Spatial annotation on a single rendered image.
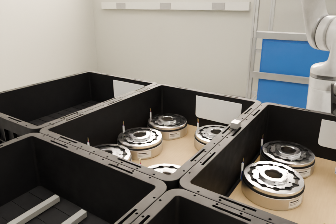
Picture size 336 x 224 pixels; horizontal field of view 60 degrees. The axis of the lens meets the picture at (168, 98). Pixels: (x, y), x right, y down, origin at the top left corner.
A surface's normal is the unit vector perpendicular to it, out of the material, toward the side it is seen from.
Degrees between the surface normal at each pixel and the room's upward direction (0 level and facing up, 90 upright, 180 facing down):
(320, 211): 0
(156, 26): 90
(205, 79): 90
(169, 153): 0
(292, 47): 90
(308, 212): 0
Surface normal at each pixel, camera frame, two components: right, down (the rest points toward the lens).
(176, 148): 0.00, -0.95
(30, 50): 0.87, 0.15
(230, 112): -0.56, 0.26
